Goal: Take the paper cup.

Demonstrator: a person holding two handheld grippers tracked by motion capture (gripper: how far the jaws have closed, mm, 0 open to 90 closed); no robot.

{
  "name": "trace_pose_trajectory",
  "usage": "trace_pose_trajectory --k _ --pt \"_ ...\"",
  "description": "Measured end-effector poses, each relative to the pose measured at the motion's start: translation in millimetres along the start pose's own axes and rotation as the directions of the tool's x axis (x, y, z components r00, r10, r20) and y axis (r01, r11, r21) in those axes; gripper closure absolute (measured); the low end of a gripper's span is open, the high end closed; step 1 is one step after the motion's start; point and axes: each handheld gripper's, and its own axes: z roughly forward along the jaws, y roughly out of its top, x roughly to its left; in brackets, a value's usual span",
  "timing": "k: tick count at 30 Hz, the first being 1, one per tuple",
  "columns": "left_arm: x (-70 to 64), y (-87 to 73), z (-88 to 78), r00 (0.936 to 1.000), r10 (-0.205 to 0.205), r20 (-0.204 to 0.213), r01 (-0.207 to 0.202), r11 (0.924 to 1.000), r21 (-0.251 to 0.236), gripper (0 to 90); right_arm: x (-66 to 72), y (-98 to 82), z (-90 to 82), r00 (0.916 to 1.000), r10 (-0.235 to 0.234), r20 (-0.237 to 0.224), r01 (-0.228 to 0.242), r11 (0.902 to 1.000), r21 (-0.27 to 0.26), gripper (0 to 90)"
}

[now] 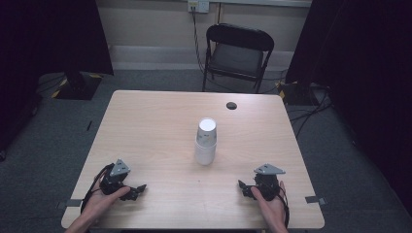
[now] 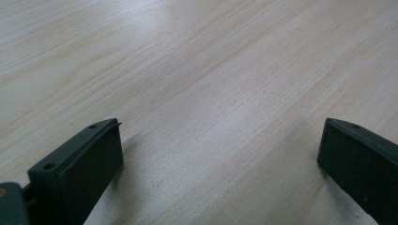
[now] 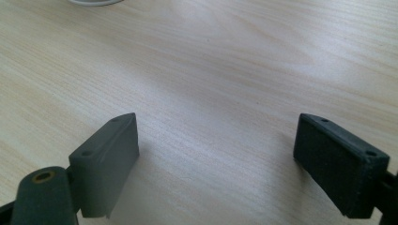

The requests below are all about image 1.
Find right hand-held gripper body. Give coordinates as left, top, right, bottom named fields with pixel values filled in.
left=253, top=163, right=287, bottom=202

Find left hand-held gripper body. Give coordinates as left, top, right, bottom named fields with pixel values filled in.
left=98, top=158, right=131, bottom=196

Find person's right hand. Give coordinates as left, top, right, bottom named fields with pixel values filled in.
left=250, top=181, right=289, bottom=228

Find person's left hand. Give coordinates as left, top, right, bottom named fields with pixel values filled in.
left=80, top=183, right=131, bottom=224

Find grey tape strip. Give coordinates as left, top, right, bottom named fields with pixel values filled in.
left=304, top=195, right=327, bottom=207
left=55, top=198, right=84, bottom=210

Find black stand base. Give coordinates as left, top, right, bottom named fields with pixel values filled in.
left=51, top=71, right=104, bottom=101
left=277, top=80, right=313, bottom=107

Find black folding chair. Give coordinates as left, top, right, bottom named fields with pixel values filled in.
left=201, top=22, right=276, bottom=94

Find black curtain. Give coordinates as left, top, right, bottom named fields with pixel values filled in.
left=0, top=0, right=115, bottom=153
left=285, top=0, right=412, bottom=216

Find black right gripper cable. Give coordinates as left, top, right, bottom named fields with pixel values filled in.
left=277, top=184, right=291, bottom=229

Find black floor cables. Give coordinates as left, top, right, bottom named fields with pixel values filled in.
left=287, top=83, right=334, bottom=139

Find braided power cable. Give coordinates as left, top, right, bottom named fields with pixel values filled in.
left=191, top=7, right=206, bottom=75

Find white wall socket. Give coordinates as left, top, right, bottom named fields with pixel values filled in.
left=187, top=0, right=211, bottom=15

